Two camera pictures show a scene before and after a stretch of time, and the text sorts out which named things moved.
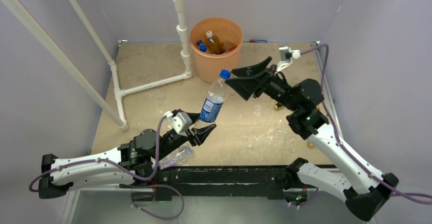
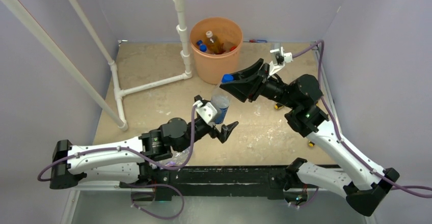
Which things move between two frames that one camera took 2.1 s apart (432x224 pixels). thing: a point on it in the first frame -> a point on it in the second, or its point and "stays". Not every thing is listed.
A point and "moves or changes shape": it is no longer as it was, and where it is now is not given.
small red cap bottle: x=228 y=46 stays
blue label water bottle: x=205 y=49 stays
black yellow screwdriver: x=278 y=106 stays
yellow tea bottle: x=214 y=45 stays
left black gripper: x=201 y=133 -> x=214 y=132
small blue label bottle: x=214 y=101 moves or changes shape
